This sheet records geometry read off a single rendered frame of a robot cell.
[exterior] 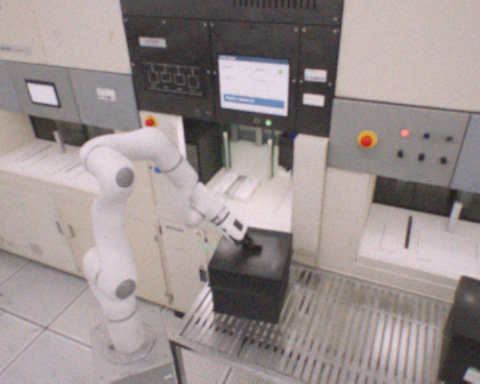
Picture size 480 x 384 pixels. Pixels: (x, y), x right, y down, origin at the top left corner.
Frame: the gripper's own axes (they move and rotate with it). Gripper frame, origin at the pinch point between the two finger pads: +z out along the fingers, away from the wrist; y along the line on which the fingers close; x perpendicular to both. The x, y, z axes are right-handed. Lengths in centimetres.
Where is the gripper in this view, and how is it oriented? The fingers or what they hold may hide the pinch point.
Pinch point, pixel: (250, 243)
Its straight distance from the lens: 160.0
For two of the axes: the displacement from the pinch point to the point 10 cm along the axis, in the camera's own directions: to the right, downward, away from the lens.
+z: 7.0, 6.8, 2.1
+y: 2.7, -5.3, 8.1
